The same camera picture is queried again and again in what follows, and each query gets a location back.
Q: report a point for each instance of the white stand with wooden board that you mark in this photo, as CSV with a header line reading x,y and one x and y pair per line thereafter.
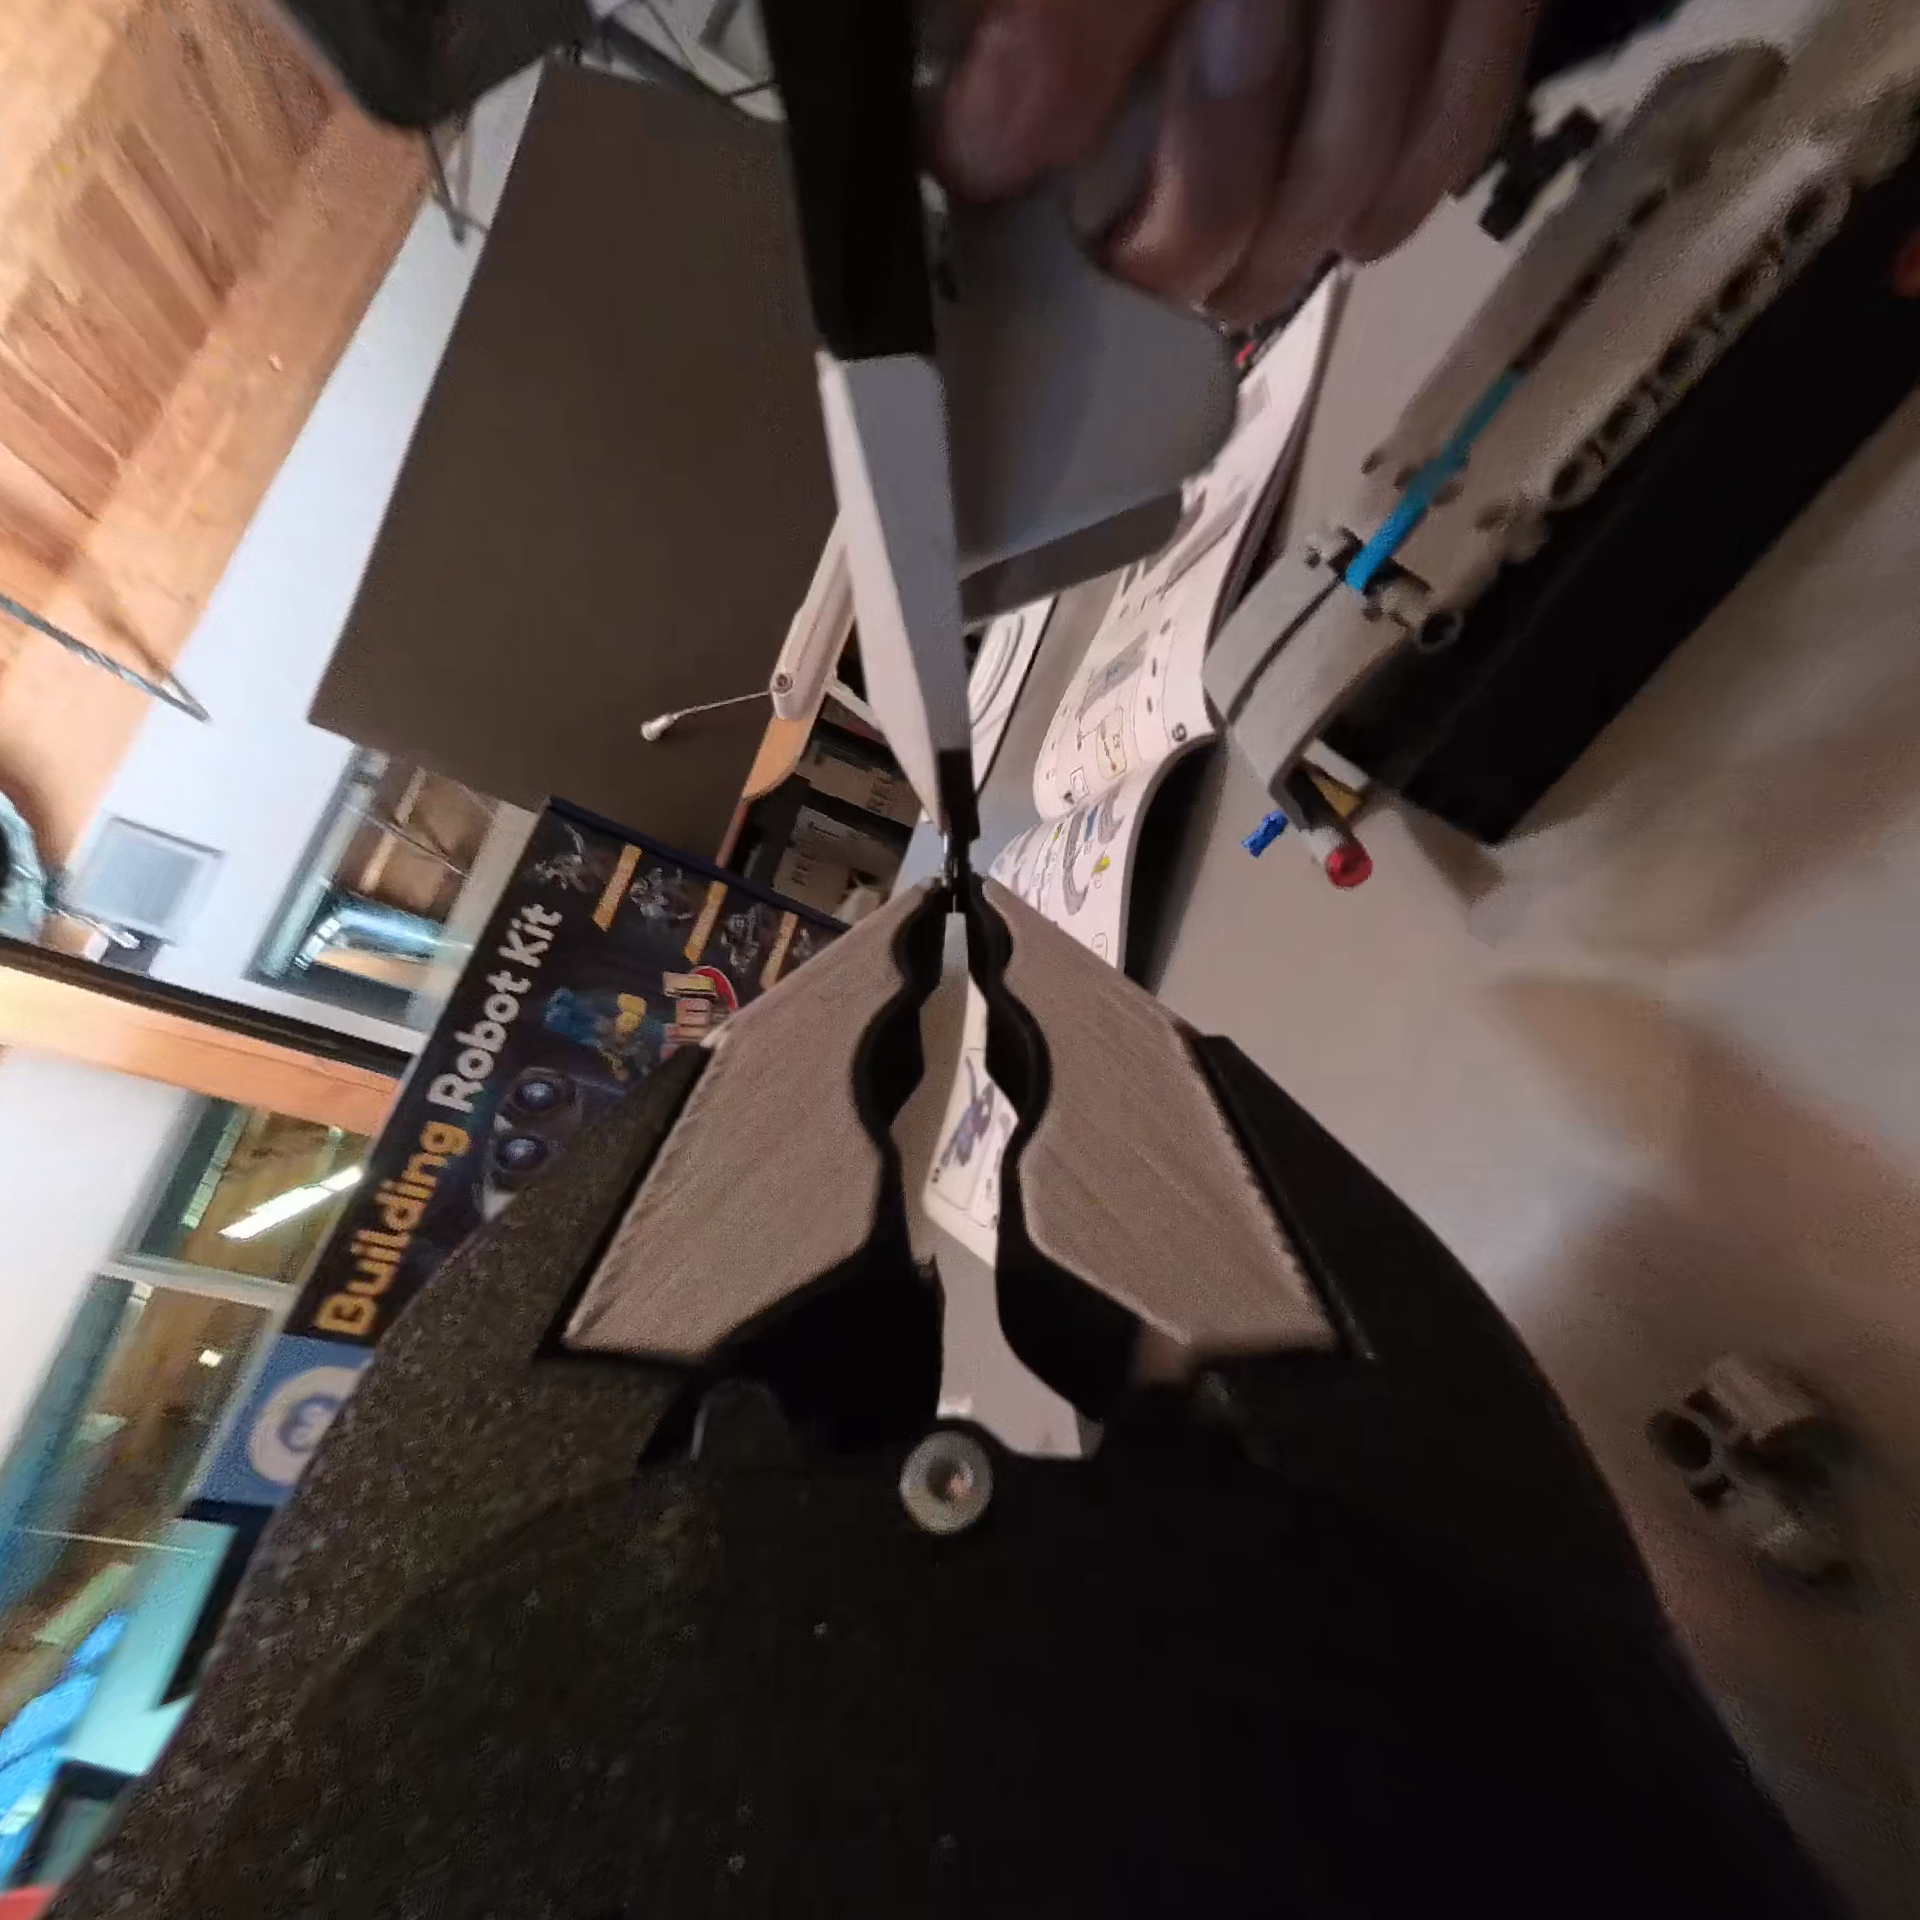
x,y
810,629

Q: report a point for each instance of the instruction booklet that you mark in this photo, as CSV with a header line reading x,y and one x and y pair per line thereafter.
x,y
1141,660

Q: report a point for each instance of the dark panel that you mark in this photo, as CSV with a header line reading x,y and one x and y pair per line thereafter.
x,y
599,451

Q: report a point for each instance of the grey black toy brick assembly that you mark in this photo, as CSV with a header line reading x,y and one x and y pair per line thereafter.
x,y
1622,629

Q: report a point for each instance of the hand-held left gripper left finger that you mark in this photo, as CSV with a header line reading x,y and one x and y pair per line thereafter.
x,y
751,1185

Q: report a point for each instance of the black toy pin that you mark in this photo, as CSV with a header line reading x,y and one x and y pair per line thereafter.
x,y
953,866

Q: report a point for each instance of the small grey toy connector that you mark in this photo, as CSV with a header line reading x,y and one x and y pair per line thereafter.
x,y
1740,1448

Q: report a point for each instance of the person's right hand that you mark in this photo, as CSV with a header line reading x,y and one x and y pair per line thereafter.
x,y
1277,136

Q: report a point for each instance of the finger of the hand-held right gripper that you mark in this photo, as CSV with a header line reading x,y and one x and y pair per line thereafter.
x,y
901,523

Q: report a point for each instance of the toy building kit box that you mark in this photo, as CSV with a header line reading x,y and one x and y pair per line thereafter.
x,y
495,1080

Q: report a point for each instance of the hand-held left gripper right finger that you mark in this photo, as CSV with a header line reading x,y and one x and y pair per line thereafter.
x,y
1154,1185

